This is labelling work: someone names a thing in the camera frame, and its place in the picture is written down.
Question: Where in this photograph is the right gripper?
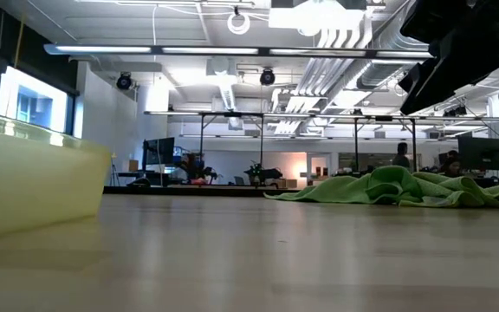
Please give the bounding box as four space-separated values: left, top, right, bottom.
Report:
398 0 499 116

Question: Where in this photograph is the green cloth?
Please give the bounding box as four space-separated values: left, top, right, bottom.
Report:
263 165 428 206

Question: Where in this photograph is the yellow plastic basket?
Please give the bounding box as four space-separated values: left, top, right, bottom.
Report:
0 107 113 242

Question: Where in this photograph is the green microfiber towel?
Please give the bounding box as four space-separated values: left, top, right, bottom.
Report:
399 171 499 209

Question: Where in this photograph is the person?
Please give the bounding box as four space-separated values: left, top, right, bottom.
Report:
178 153 202 182
391 141 412 171
441 149 463 179

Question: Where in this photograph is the black monitor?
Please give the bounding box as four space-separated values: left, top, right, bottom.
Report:
457 135 499 172
142 137 176 166

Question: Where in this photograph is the black ceiling spotlight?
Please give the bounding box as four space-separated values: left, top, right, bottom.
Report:
115 72 133 92
259 68 276 87

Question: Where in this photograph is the long ceiling light bar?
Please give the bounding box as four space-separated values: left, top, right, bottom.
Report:
42 42 499 61

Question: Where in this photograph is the black overhead rig frame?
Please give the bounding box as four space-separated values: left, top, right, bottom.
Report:
198 110 267 169
352 114 418 173

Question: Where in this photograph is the white cable coil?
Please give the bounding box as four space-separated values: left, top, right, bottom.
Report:
226 10 252 36

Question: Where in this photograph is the black framed window wall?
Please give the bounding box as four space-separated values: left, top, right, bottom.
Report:
0 64 77 140

